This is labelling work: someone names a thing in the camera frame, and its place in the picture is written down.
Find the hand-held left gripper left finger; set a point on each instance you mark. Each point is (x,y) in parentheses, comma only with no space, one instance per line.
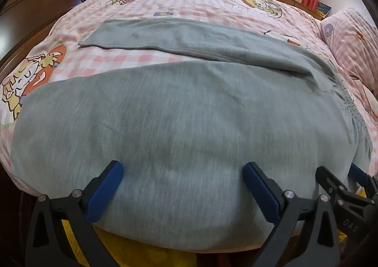
(106,187)

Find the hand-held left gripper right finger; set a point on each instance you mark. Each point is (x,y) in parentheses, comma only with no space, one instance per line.
(261,193)

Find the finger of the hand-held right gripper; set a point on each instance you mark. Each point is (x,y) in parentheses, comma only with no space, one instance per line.
(326,180)
(358,174)

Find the grey pants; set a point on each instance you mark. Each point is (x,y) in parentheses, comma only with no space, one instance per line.
(177,122)

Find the yellow cloth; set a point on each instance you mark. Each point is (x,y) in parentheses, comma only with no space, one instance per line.
(133,252)

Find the pink checked pillow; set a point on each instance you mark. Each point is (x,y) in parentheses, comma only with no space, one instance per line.
(351,39)

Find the blue book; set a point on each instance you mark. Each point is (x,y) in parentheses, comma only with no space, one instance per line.
(323,8)

